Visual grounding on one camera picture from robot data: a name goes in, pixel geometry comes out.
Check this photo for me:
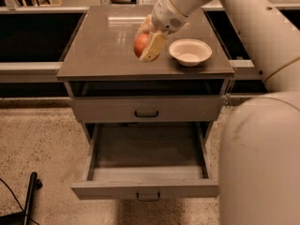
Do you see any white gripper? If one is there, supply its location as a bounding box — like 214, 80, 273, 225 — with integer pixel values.
135, 0, 188, 62

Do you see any red apple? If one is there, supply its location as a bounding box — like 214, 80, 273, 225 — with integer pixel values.
133, 34, 149, 57

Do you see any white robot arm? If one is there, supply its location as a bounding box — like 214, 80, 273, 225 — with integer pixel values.
139, 0, 300, 225

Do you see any grey drawer cabinet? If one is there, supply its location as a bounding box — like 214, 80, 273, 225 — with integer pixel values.
57, 6, 233, 137

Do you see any closed grey upper drawer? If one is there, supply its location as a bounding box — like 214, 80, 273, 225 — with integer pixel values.
70, 96, 224, 123

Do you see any open grey middle drawer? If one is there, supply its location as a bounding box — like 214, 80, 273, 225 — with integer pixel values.
71, 123, 218, 202

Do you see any white paper bowl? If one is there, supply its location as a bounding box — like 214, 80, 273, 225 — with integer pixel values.
169, 38, 212, 67

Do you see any grey metal railing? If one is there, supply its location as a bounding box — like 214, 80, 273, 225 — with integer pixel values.
0, 0, 300, 83

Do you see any black stand leg left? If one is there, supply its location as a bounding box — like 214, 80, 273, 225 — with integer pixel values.
0, 172, 42, 225

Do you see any black cable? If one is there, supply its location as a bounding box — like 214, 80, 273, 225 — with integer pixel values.
0, 176, 41, 225

